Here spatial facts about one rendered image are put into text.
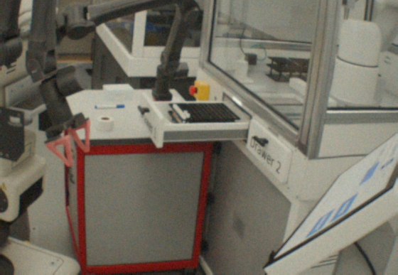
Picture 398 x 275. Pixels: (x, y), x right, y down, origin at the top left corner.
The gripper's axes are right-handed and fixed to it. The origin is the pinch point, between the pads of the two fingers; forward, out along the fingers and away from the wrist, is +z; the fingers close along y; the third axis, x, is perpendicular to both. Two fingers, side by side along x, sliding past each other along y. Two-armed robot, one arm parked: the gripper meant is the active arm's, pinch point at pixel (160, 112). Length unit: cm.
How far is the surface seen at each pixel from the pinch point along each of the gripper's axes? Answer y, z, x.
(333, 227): -137, -29, 6
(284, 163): -68, -7, -22
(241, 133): -35.5, -4.4, -20.7
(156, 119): -32.9, -9.8, 10.7
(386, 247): -133, -18, -13
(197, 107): -18.6, -8.5, -8.9
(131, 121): 3.7, 4.9, 11.2
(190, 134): -35.7, -4.9, -1.1
